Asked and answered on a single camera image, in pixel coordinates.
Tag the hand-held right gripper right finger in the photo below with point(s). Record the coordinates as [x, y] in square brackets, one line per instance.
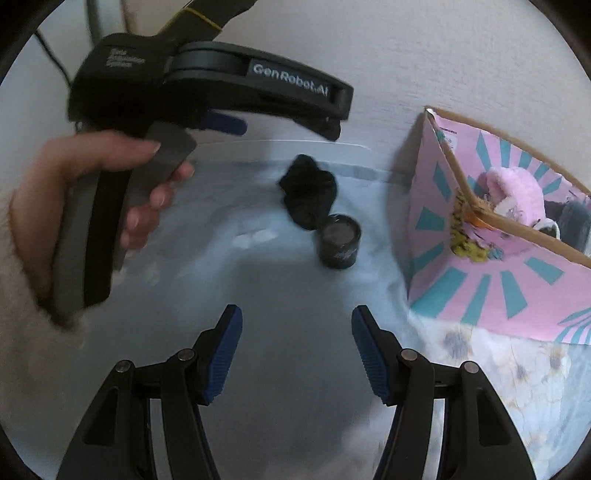
[371, 355]

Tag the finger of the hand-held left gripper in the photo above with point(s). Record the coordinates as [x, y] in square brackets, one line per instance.
[321, 125]
[226, 122]

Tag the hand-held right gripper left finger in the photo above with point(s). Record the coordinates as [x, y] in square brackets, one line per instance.
[221, 355]

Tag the black cloth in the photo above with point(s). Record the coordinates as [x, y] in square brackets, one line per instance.
[307, 189]

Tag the black round jar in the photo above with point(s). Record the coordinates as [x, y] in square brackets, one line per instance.
[337, 254]

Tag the pink printed cardboard box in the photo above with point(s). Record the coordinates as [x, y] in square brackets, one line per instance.
[461, 286]

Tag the pink fluffy earmuffs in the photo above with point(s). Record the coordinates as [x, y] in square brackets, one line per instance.
[512, 189]

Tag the blue-grey fluffy cloth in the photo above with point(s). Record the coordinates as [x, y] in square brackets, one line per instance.
[575, 221]

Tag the person's left hand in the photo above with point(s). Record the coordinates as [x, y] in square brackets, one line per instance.
[51, 175]

